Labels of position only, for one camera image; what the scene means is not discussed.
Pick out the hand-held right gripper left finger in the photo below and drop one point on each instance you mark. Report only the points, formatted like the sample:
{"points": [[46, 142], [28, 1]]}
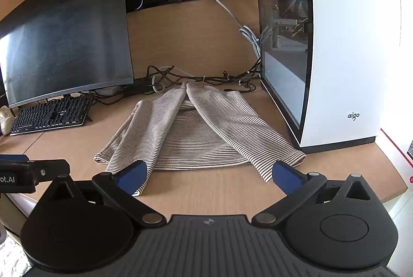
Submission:
{"points": [[132, 179]]}

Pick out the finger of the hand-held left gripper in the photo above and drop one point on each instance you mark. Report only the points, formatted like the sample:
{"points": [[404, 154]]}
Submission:
{"points": [[48, 169]]}

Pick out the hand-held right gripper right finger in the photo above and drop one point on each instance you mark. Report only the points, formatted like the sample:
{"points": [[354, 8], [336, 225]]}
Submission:
{"points": [[287, 181]]}

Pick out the striped beige garment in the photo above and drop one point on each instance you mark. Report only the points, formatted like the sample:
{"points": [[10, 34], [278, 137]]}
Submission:
{"points": [[206, 148]]}

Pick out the black keyboard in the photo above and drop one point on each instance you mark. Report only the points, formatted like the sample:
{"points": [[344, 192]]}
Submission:
{"points": [[48, 114]]}

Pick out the red and white box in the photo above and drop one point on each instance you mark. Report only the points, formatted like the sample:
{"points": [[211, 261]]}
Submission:
{"points": [[397, 148]]}

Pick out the black curved monitor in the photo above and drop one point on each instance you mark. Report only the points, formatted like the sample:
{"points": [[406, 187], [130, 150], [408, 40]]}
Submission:
{"points": [[64, 38]]}

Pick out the right-side lit monitor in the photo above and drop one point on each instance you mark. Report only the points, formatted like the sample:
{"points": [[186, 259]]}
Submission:
{"points": [[342, 54]]}

